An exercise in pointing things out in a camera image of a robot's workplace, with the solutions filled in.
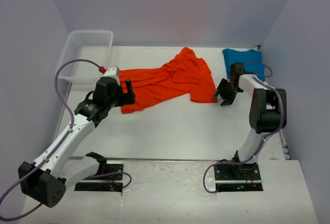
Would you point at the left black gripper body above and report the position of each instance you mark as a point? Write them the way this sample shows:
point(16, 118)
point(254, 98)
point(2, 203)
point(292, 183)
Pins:
point(113, 101)

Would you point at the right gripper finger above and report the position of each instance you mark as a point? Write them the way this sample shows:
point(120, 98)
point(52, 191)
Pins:
point(215, 97)
point(226, 102)

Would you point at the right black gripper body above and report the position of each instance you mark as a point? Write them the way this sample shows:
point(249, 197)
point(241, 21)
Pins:
point(227, 92)

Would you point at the orange t shirt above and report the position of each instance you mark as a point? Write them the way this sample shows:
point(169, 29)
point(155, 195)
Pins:
point(184, 74)

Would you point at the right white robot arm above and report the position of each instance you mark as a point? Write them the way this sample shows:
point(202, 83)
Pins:
point(268, 110)

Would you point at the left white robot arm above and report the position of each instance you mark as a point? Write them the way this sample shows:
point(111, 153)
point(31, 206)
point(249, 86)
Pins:
point(44, 179)

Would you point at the blue folded t shirt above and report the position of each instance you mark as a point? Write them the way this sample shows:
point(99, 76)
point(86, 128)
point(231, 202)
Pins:
point(245, 57)

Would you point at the white plastic basket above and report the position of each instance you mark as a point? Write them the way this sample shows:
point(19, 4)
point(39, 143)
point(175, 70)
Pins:
point(93, 45)

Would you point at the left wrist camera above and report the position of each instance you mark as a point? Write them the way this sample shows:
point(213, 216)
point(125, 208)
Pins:
point(113, 72)

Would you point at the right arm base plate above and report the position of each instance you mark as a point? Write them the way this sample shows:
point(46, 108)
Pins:
point(230, 178)

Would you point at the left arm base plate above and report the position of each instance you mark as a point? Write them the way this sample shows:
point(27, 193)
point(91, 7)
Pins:
point(109, 183)

